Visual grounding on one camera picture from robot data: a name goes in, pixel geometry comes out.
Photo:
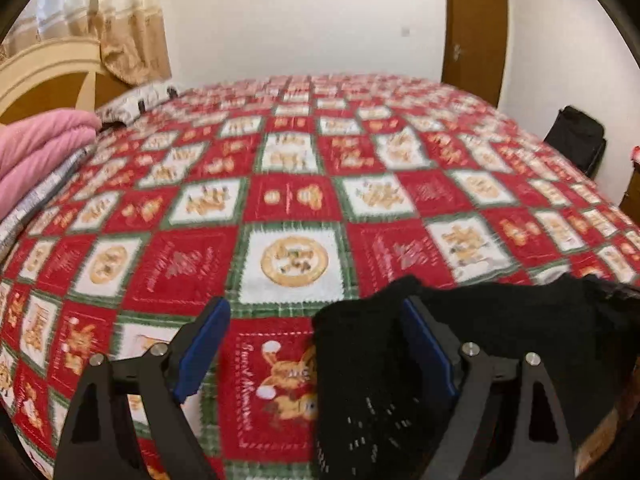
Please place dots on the pink folded quilt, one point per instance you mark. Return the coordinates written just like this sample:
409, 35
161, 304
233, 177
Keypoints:
33, 147

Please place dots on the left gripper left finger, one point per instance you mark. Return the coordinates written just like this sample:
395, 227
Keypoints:
98, 440

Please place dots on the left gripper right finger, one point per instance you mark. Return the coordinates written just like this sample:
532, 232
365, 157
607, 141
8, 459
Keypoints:
498, 418

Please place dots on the cream wooden headboard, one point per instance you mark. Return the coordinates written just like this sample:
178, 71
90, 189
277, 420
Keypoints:
58, 73

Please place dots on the red checkered christmas bedspread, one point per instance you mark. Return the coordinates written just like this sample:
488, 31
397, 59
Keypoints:
282, 195

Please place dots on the brown wooden door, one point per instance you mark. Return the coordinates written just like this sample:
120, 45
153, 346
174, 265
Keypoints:
475, 47

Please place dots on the black pants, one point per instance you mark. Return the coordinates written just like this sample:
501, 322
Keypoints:
372, 422

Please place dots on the grey patterned pillow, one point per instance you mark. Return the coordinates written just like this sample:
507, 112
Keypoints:
122, 111

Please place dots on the black bag by wall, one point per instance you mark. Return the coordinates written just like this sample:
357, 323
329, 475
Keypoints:
579, 138

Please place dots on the beige curtain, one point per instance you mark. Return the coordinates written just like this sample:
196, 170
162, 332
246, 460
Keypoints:
131, 34

